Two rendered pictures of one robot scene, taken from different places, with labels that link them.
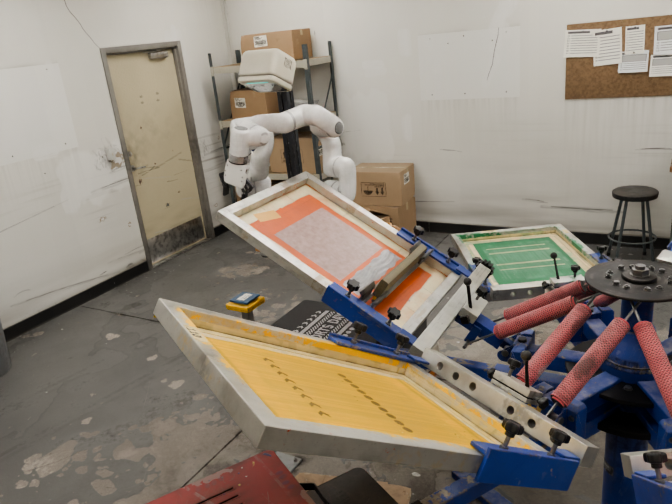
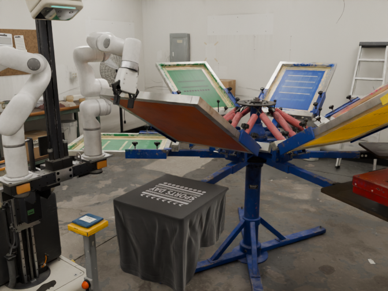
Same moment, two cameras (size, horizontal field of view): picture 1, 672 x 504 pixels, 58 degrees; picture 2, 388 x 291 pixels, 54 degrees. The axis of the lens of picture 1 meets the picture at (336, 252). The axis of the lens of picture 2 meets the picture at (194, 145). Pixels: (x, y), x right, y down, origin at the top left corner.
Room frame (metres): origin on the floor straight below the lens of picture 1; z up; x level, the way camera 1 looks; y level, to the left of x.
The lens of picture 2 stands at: (2.05, 2.03, 1.75)
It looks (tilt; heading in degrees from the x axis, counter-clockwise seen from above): 15 degrees down; 271
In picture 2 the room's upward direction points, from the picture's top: straight up
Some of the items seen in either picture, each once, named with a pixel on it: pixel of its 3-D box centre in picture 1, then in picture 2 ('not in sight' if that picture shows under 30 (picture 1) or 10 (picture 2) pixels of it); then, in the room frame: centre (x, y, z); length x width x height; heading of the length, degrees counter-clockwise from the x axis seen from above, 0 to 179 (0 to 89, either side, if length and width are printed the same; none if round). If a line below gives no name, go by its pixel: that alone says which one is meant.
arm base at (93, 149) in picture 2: not in sight; (90, 141); (2.65, -0.02, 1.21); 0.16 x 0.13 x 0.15; 143
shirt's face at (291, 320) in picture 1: (325, 329); (172, 193); (2.19, 0.07, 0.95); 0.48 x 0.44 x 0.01; 58
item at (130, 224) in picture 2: not in sight; (147, 246); (2.31, 0.27, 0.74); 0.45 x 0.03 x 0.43; 148
